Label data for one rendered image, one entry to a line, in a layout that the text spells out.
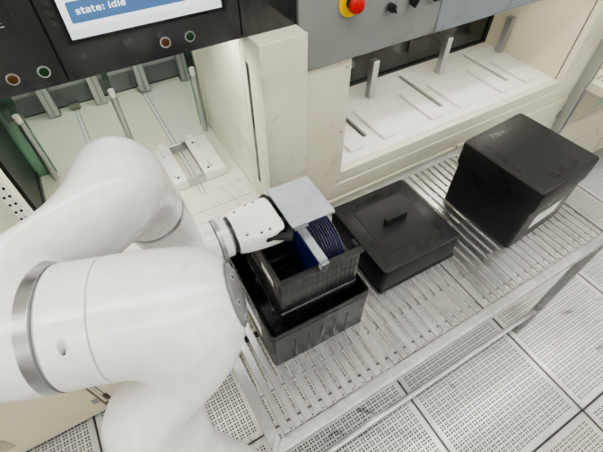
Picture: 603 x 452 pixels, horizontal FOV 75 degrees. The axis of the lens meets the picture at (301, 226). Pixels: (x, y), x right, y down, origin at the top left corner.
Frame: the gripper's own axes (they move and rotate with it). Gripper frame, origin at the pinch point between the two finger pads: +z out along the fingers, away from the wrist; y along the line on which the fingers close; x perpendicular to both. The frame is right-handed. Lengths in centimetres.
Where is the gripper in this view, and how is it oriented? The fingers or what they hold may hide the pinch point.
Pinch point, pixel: (298, 207)
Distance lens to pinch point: 83.9
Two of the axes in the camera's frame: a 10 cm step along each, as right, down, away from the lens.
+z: 8.8, -3.7, 3.1
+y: 4.8, 6.7, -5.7
